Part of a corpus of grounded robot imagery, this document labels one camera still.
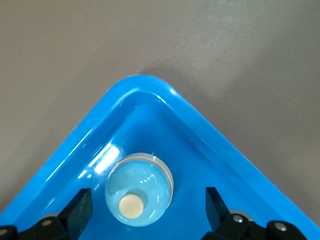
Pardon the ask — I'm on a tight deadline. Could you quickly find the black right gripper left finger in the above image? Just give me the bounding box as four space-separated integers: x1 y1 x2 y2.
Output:
0 187 94 240

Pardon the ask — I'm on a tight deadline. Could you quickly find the blue plastic tray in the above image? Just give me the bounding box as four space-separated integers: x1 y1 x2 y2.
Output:
0 73 320 240

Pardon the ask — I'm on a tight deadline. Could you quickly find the light blue service bell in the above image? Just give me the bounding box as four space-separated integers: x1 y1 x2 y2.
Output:
104 152 174 228

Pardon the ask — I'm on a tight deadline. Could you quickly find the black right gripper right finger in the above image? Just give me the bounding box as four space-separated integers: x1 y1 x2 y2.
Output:
204 186 307 240

